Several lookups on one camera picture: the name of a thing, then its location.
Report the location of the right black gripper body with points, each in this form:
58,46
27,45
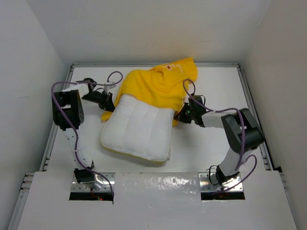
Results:
186,115

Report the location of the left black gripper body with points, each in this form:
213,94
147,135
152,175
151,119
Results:
97,97

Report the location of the white pillow yellow edge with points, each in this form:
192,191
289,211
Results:
139,129

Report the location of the yellow pillowcase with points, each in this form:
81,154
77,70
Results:
161,86

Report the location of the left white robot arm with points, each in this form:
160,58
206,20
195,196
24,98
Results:
68,115

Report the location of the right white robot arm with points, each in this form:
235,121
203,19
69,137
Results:
242,131

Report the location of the white front cover board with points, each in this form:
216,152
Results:
145,201

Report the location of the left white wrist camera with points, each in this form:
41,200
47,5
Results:
109,85

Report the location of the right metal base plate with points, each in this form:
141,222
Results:
209,184

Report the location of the metal base plate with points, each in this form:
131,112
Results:
98,184
209,184

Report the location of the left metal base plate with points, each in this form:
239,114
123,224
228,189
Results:
98,184

